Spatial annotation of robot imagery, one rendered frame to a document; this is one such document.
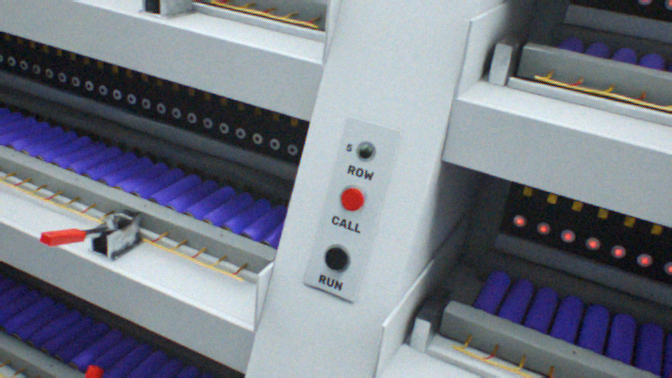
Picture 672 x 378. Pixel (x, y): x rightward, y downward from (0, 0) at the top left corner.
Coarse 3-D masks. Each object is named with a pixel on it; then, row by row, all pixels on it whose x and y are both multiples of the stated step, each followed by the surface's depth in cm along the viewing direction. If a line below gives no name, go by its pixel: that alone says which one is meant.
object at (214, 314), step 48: (48, 96) 79; (192, 144) 71; (0, 192) 63; (0, 240) 60; (96, 288) 56; (144, 288) 53; (192, 288) 53; (240, 288) 54; (192, 336) 53; (240, 336) 50
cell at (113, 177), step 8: (136, 160) 68; (144, 160) 68; (120, 168) 66; (128, 168) 66; (136, 168) 67; (144, 168) 68; (104, 176) 64; (112, 176) 65; (120, 176) 65; (128, 176) 66; (112, 184) 64
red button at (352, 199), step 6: (348, 192) 46; (354, 192) 45; (360, 192) 45; (342, 198) 46; (348, 198) 46; (354, 198) 45; (360, 198) 45; (342, 204) 46; (348, 204) 46; (354, 204) 45; (360, 204) 45; (354, 210) 46
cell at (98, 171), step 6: (120, 156) 68; (126, 156) 69; (132, 156) 69; (108, 162) 67; (114, 162) 67; (120, 162) 68; (126, 162) 68; (90, 168) 65; (96, 168) 66; (102, 168) 66; (108, 168) 66; (114, 168) 67; (84, 174) 65; (90, 174) 65; (96, 174) 65; (102, 174) 66
